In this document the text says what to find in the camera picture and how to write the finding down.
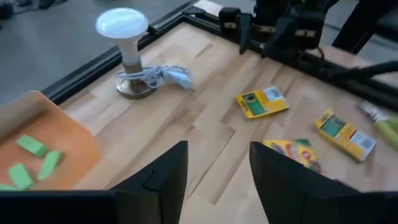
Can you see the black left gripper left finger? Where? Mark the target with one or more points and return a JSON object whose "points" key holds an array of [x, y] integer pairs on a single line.
{"points": [[161, 193]]}

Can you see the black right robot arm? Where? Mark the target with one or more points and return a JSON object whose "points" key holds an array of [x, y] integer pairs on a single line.
{"points": [[373, 67]]}

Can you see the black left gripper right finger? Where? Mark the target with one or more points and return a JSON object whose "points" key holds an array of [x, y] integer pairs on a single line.
{"points": [[286, 193]]}

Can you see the white bulb lamp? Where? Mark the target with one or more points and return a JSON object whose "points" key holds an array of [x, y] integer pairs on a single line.
{"points": [[121, 25]]}

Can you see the green eraser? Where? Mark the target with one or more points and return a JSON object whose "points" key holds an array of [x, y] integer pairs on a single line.
{"points": [[31, 144], [49, 165], [20, 175]]}

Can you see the yellow crayon box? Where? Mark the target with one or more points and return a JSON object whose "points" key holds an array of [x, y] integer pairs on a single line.
{"points": [[345, 133], [264, 105], [295, 149]]}

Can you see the orange translucent plastic bin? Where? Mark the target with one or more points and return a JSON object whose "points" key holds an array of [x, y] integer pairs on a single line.
{"points": [[71, 146]]}

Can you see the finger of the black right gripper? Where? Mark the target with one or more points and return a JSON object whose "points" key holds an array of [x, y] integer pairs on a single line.
{"points": [[245, 34], [283, 40]]}

